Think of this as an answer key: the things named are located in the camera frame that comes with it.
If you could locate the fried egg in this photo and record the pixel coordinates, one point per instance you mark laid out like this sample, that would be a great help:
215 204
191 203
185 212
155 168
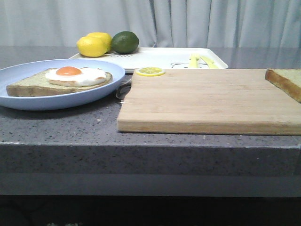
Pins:
76 77

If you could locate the bread slice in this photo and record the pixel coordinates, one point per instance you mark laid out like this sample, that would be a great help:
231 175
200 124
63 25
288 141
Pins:
38 86
288 80

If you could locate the light blue round plate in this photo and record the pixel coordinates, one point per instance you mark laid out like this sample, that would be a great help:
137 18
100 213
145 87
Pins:
15 73

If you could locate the white rectangular tray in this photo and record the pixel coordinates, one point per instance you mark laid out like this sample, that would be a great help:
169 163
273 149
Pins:
166 58

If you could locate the lemon slice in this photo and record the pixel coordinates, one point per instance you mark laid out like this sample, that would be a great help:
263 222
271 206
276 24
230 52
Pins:
150 71

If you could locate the yellow plastic fork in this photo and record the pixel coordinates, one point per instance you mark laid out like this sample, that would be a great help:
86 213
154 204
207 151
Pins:
194 60

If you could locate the green lime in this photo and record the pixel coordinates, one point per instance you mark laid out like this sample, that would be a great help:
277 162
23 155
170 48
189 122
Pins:
124 42

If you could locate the yellow plastic knife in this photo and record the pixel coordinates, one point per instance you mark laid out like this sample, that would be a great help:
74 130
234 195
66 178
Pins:
210 63

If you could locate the wooden cutting board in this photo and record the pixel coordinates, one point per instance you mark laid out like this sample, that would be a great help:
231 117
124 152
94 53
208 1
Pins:
209 101

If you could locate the rear yellow lemon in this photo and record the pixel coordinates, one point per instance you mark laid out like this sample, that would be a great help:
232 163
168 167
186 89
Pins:
105 37

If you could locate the yellow lemon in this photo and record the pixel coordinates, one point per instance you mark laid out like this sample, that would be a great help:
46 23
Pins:
105 37
91 46

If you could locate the front yellow lemon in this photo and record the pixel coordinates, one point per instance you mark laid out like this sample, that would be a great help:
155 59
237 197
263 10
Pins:
91 46

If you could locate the grey curtain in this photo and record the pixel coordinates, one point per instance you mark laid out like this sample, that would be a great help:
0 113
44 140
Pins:
157 23

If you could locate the metal cutting board handle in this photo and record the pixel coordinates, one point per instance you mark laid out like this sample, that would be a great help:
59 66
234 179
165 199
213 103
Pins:
123 89

